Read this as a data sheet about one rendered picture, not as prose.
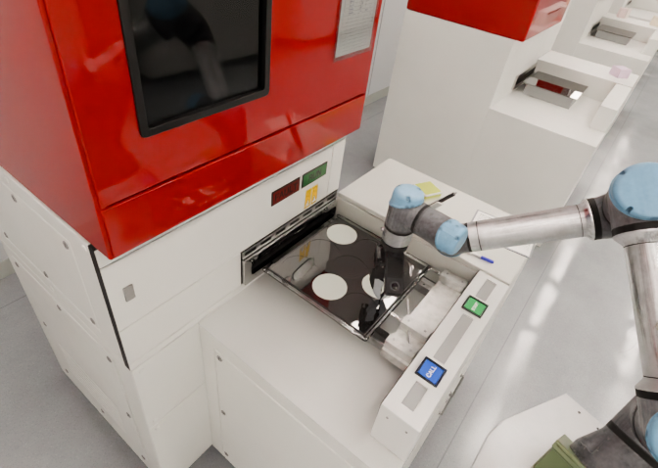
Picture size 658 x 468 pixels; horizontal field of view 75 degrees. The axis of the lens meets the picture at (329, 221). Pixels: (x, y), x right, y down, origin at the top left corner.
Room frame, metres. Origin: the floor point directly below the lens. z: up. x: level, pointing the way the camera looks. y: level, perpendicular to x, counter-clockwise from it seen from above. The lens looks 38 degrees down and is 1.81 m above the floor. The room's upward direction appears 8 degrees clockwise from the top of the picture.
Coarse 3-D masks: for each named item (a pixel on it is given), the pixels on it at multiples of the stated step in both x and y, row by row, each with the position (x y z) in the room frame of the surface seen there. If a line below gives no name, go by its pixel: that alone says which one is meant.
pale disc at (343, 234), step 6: (330, 228) 1.11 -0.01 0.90; (336, 228) 1.12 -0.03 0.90; (342, 228) 1.12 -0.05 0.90; (348, 228) 1.13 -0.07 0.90; (330, 234) 1.08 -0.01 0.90; (336, 234) 1.09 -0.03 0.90; (342, 234) 1.09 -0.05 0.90; (348, 234) 1.10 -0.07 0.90; (354, 234) 1.10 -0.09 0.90; (336, 240) 1.06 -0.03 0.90; (342, 240) 1.06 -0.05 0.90; (348, 240) 1.07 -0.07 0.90; (354, 240) 1.07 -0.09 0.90
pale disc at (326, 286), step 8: (320, 280) 0.87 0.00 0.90; (328, 280) 0.88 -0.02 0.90; (336, 280) 0.88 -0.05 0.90; (312, 288) 0.84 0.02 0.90; (320, 288) 0.84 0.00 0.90; (328, 288) 0.85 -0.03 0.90; (336, 288) 0.85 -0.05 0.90; (344, 288) 0.85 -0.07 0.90; (320, 296) 0.81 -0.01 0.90; (328, 296) 0.82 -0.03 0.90; (336, 296) 0.82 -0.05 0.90
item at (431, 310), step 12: (432, 288) 0.93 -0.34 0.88; (444, 288) 0.93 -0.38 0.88; (432, 300) 0.88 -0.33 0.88; (444, 300) 0.89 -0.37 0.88; (456, 300) 0.89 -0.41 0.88; (420, 312) 0.82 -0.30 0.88; (432, 312) 0.83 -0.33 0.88; (444, 312) 0.84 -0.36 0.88; (432, 324) 0.79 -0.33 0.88; (384, 348) 0.69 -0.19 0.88; (420, 348) 0.70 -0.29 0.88; (396, 360) 0.66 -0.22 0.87
